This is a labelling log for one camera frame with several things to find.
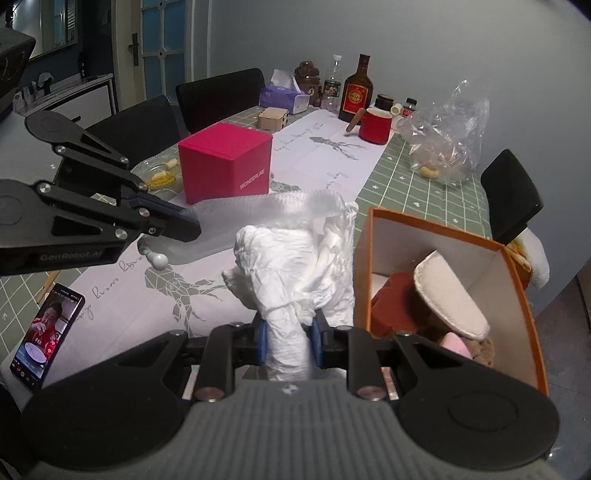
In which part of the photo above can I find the clear cellophane sheet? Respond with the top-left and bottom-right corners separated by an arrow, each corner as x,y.
137,189 -> 359,270

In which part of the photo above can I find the red sponge block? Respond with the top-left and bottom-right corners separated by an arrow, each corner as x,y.
370,272 -> 431,338

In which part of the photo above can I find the brown plush towel dog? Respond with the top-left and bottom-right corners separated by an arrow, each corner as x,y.
418,315 -> 496,368

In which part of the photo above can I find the white paper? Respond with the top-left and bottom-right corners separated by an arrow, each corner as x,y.
222,202 -> 359,381

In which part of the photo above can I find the pink soft cloth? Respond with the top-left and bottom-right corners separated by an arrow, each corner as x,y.
439,332 -> 473,360

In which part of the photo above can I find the glass plate with snacks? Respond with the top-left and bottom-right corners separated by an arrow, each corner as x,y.
132,157 -> 181,192

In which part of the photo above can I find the black chair near left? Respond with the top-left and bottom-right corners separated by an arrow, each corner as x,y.
87,95 -> 180,169

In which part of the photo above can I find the black chair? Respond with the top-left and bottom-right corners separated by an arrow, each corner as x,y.
87,95 -> 180,169
480,149 -> 543,245
175,68 -> 266,134

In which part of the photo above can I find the pink red box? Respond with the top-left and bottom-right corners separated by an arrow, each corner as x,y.
178,122 -> 273,205

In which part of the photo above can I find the white table runner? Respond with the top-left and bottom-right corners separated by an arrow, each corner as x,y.
0,109 -> 394,384

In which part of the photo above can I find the orange storage box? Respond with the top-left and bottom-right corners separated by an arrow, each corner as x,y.
351,207 -> 551,398

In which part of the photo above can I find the black chair far left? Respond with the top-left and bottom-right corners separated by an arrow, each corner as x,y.
175,68 -> 266,134

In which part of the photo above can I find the smartphone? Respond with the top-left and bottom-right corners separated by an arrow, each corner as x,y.
10,283 -> 85,393

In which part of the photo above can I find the door with blue panes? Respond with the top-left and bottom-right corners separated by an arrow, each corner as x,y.
111,0 -> 213,109

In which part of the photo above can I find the purple tissue box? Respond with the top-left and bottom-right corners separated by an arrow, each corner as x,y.
259,69 -> 310,115

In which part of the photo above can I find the clear water bottle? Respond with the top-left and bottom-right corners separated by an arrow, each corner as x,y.
321,54 -> 342,114

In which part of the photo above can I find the brown figurine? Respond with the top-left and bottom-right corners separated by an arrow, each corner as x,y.
294,61 -> 322,107

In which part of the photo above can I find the white plush on stool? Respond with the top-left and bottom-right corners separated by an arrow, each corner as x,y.
507,228 -> 550,289

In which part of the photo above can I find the red mug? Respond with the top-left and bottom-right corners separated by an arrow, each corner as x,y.
346,107 -> 394,145

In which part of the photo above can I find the black chair right side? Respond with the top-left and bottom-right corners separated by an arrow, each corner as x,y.
480,149 -> 543,245

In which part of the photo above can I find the brown liquor bottle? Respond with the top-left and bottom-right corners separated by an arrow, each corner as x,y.
338,54 -> 374,122

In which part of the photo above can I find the clear plastic bag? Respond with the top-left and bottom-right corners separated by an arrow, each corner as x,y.
397,76 -> 491,185

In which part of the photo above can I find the dark jar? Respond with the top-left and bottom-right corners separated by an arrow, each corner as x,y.
374,94 -> 394,112

